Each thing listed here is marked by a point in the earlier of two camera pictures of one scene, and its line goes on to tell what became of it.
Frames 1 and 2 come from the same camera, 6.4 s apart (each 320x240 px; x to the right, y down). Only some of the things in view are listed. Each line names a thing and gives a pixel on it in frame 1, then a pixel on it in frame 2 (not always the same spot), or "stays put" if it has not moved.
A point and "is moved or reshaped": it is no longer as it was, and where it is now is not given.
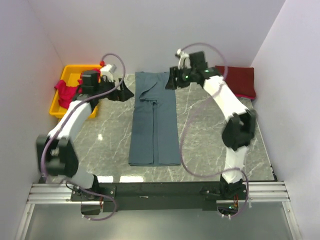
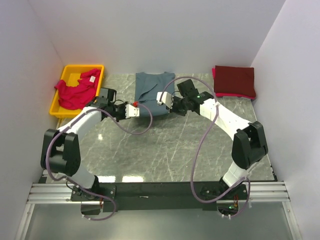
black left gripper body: [116, 95] to [118, 111]
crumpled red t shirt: [67, 93] stays put
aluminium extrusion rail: [47, 194] stays put
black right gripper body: [184, 77] to [179, 106]
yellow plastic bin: [70, 74] stays put
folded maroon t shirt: [241, 79] stays put
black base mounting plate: [158, 196] stays put
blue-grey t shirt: [154, 138] is moved or reshaped
